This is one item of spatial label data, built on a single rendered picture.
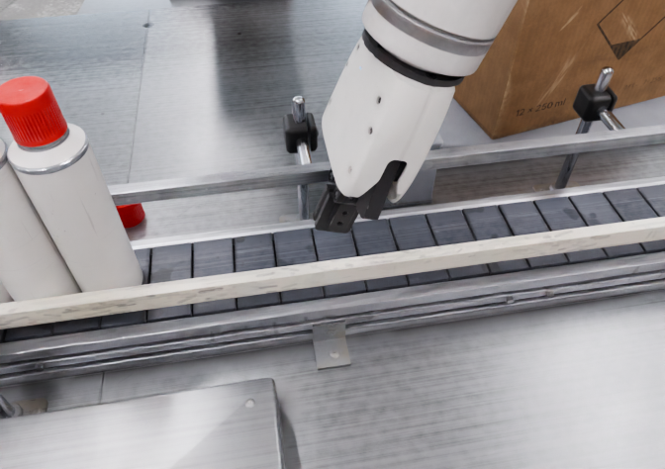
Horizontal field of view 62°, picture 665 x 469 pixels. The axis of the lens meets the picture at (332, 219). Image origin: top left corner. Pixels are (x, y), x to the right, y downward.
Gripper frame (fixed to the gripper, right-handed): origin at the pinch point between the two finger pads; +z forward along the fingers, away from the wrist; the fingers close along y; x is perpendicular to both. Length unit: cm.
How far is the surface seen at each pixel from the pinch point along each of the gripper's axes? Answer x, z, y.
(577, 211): 25.8, -2.4, -2.0
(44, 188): -22.0, -0.5, 2.5
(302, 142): -2.5, -0.9, -7.3
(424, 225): 10.8, 2.9, -2.6
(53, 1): -62, 123, -262
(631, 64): 38.8, -11.4, -20.9
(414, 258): 6.5, 0.7, 4.1
